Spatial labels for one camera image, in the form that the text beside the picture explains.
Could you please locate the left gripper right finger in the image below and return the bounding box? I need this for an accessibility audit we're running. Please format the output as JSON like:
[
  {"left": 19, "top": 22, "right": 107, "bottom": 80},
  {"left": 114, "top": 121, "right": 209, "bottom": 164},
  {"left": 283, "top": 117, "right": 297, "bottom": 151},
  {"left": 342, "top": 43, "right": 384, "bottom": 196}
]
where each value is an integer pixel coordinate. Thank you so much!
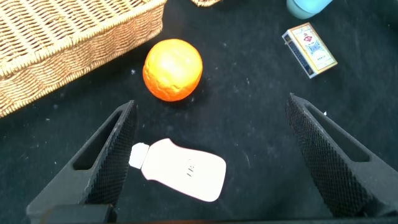
[{"left": 285, "top": 92, "right": 398, "bottom": 218}]

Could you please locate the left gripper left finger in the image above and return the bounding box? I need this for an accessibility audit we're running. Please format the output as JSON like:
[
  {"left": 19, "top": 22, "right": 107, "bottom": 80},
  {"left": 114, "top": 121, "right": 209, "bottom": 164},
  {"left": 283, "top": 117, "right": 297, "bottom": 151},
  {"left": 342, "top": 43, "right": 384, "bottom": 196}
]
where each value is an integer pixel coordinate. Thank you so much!
[{"left": 26, "top": 100, "right": 138, "bottom": 224}]

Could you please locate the pink plastic bottle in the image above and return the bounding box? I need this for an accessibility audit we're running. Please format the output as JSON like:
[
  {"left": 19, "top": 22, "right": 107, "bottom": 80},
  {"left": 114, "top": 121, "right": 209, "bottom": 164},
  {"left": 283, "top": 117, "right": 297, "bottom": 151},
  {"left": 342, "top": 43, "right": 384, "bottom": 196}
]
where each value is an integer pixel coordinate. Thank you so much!
[{"left": 128, "top": 138, "right": 227, "bottom": 203}]

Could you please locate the light blue plastic mug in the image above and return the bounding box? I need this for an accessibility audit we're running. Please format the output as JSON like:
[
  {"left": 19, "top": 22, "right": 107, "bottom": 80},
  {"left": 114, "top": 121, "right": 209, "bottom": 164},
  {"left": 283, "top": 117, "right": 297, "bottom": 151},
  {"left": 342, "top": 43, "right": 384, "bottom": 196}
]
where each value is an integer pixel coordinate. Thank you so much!
[{"left": 285, "top": 0, "right": 334, "bottom": 20}]

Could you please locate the wicker basket holding lotion bottle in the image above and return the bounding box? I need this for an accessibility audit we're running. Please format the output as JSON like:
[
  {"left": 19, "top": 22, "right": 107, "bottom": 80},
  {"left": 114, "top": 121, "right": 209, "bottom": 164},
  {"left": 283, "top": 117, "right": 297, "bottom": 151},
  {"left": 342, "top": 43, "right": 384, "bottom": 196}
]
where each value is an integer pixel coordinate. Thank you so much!
[{"left": 0, "top": 0, "right": 169, "bottom": 118}]

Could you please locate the wicker basket holding food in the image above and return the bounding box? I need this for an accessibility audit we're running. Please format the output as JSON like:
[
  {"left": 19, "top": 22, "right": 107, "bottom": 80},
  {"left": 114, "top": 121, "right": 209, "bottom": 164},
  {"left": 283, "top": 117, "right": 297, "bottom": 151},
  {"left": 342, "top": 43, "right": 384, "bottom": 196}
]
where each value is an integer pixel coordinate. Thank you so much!
[{"left": 190, "top": 0, "right": 223, "bottom": 7}]

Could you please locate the playing card box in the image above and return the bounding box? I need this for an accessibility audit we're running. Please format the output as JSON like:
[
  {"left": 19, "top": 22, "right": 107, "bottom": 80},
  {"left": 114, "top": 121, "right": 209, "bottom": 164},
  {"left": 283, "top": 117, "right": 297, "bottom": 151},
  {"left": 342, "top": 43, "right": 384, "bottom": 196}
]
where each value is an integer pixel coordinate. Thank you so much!
[{"left": 281, "top": 21, "right": 338, "bottom": 79}]

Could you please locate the orange fruit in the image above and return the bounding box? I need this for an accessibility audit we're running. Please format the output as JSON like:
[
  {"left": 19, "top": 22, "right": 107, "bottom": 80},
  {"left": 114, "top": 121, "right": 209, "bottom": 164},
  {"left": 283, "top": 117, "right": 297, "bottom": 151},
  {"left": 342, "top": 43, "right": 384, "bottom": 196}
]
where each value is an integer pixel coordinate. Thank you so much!
[{"left": 142, "top": 38, "right": 204, "bottom": 103}]

